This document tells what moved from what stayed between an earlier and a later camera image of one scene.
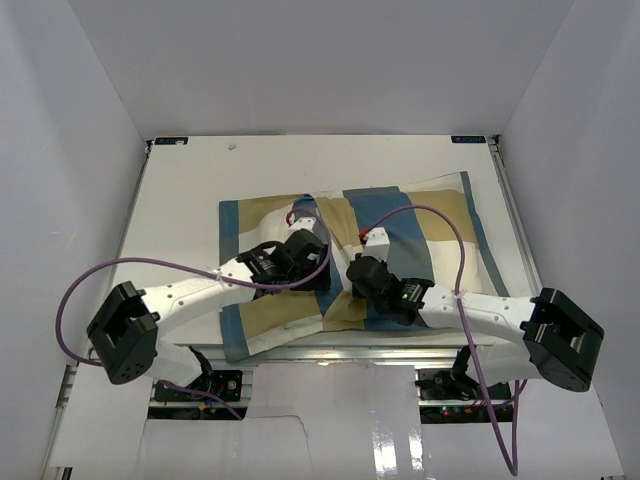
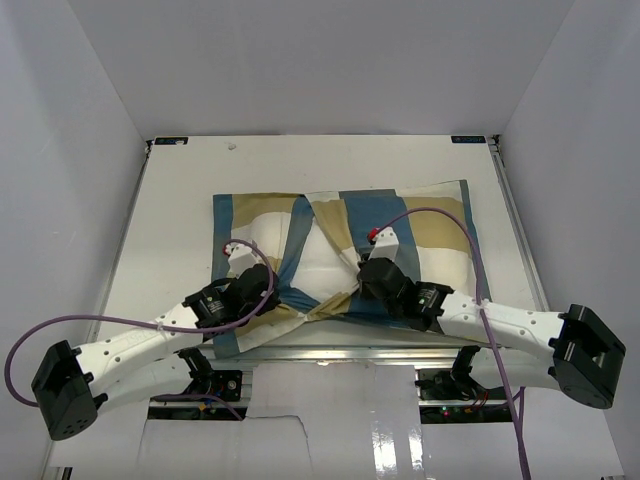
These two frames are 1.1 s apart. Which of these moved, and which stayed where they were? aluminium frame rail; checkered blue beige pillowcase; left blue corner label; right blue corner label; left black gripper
Moved: left black gripper; checkered blue beige pillowcase
Stayed: right blue corner label; aluminium frame rail; left blue corner label
